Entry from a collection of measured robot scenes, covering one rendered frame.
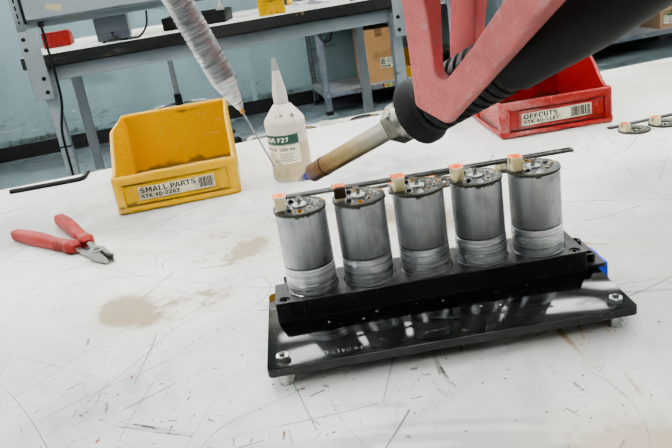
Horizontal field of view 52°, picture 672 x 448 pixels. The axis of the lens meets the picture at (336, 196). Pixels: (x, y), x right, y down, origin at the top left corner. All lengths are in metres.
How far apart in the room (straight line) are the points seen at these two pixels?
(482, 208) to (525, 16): 0.14
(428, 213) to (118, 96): 4.45
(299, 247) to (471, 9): 0.14
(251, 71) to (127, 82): 0.80
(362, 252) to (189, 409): 0.10
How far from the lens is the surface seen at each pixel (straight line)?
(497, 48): 0.21
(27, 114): 4.83
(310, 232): 0.32
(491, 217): 0.33
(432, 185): 0.33
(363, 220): 0.32
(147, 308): 0.41
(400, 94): 0.25
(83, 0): 2.56
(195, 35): 0.28
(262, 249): 0.45
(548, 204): 0.34
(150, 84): 4.71
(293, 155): 0.57
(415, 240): 0.33
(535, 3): 0.20
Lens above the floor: 0.92
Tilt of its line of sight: 19 degrees down
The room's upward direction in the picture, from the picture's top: 9 degrees counter-clockwise
